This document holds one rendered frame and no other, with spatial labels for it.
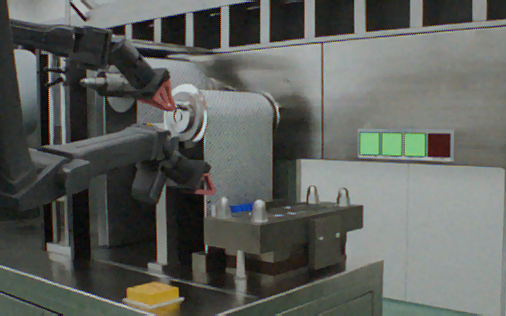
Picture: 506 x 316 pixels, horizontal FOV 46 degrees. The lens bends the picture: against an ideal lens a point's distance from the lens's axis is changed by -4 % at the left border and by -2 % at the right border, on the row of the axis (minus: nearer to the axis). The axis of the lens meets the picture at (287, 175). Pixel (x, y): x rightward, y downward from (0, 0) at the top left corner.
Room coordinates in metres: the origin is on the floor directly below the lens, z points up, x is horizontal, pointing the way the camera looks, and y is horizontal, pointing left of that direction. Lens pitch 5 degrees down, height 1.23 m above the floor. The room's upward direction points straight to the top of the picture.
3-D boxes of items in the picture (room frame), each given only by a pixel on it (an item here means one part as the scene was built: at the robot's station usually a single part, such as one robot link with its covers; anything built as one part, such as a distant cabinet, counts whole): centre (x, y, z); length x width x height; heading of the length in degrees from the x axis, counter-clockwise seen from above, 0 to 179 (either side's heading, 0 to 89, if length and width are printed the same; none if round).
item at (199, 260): (1.46, 0.11, 0.92); 0.28 x 0.04 x 0.04; 142
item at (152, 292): (1.11, 0.25, 0.91); 0.07 x 0.07 x 0.02; 52
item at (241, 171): (1.46, 0.11, 1.11); 0.23 x 0.01 x 0.18; 142
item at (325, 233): (1.37, -0.09, 0.96); 0.10 x 0.03 x 0.11; 142
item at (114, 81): (1.53, 0.45, 1.33); 0.06 x 0.06 x 0.06; 52
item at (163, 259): (1.39, 0.29, 1.05); 0.06 x 0.05 x 0.31; 142
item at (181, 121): (1.39, 0.24, 1.25); 0.07 x 0.02 x 0.07; 52
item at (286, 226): (1.41, 0.00, 1.00); 0.40 x 0.16 x 0.06; 142
